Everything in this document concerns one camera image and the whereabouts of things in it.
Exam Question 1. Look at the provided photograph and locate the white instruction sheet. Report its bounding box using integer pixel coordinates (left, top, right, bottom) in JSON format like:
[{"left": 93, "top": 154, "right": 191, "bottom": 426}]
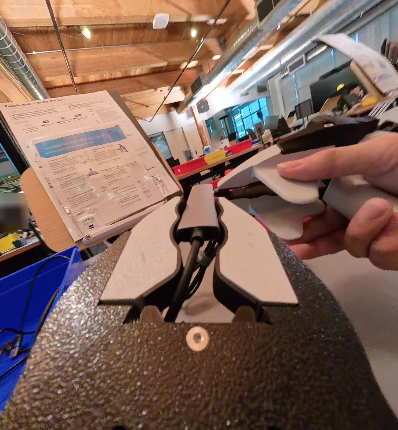
[{"left": 0, "top": 91, "right": 181, "bottom": 241}]

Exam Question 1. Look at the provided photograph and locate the thin black cable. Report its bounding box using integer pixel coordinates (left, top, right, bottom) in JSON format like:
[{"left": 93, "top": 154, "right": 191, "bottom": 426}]
[{"left": 0, "top": 255, "right": 70, "bottom": 397}]

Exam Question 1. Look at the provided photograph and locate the blue plastic bin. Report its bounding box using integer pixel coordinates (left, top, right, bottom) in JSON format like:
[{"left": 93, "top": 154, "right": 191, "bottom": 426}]
[{"left": 0, "top": 245, "right": 87, "bottom": 427}]

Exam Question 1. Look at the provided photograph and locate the person's right hand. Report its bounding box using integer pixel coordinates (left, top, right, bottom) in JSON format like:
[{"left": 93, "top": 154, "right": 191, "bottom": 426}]
[{"left": 277, "top": 133, "right": 398, "bottom": 272}]

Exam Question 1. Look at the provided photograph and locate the red storage crate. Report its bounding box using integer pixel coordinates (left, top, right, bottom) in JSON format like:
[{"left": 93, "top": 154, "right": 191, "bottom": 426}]
[
  {"left": 172, "top": 158, "right": 208, "bottom": 175},
  {"left": 224, "top": 139, "right": 253, "bottom": 157}
]

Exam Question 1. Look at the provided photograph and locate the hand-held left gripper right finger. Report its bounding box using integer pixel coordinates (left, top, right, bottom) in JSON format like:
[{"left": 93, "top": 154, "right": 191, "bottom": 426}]
[{"left": 213, "top": 198, "right": 299, "bottom": 314}]

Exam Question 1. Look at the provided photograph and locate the grey usb hub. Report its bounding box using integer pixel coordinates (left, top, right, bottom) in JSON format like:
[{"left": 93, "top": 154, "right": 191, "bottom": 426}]
[{"left": 165, "top": 184, "right": 220, "bottom": 323}]

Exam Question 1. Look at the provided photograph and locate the yellow storage crate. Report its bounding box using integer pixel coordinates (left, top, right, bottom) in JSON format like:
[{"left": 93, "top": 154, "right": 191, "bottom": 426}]
[{"left": 204, "top": 149, "right": 226, "bottom": 165}]

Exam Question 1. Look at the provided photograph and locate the black monitor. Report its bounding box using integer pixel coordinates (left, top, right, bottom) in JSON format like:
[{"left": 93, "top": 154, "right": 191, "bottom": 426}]
[{"left": 310, "top": 67, "right": 357, "bottom": 115}]

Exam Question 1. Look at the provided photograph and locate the large silver duct pipe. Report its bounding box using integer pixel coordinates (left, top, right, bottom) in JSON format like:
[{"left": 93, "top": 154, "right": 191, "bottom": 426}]
[{"left": 186, "top": 0, "right": 398, "bottom": 105}]

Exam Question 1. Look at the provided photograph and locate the ribbed silver ceiling duct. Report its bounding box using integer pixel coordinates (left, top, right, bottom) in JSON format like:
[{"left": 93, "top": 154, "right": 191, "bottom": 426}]
[{"left": 0, "top": 0, "right": 48, "bottom": 101}]

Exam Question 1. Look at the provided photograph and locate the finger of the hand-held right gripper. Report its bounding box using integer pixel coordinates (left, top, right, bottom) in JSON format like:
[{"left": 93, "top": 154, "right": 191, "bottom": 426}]
[
  {"left": 217, "top": 144, "right": 283, "bottom": 199},
  {"left": 249, "top": 164, "right": 327, "bottom": 241}
]

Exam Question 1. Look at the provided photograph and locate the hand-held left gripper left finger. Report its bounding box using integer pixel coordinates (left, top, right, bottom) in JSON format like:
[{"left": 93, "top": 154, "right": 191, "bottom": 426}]
[{"left": 99, "top": 196, "right": 183, "bottom": 311}]

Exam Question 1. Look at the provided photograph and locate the red plastic bin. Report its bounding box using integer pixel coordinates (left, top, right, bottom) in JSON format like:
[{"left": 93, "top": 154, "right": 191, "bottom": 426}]
[{"left": 210, "top": 177, "right": 317, "bottom": 234}]

